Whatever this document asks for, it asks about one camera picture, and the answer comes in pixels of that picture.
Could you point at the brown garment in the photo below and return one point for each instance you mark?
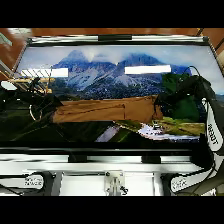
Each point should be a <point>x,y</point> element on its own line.
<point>100,110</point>

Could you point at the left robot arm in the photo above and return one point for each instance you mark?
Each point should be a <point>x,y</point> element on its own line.
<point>20,110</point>

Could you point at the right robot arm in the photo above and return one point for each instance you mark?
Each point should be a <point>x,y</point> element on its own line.
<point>213,133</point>

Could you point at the green garment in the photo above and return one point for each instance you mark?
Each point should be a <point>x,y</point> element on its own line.
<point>185,108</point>

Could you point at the wooden rack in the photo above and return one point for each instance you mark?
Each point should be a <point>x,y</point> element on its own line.
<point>20,81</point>

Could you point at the silver frame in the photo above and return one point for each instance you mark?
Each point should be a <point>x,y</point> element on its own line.
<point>100,166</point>

